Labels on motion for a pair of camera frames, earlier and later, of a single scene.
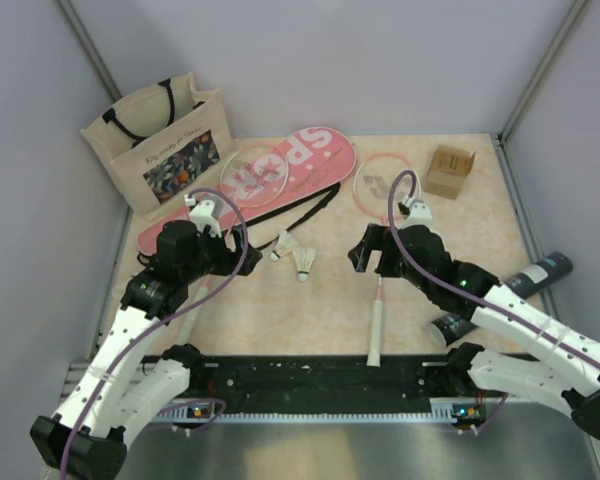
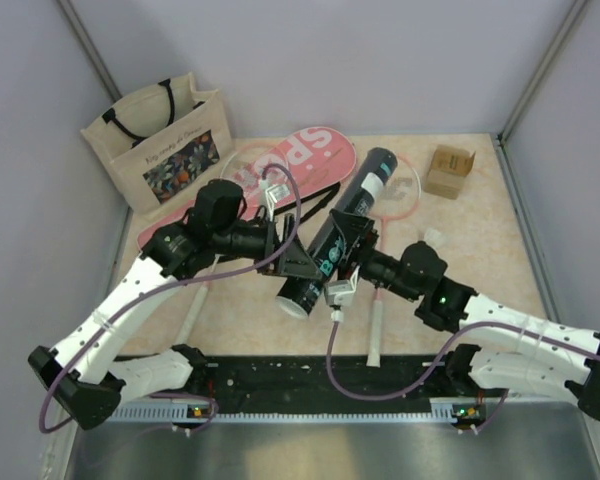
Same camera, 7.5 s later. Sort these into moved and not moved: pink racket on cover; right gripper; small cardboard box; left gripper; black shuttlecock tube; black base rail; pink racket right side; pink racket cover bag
Moved: left gripper; black shuttlecock tube; right gripper
Not moved: pink racket cover bag; pink racket right side; small cardboard box; black base rail; pink racket on cover
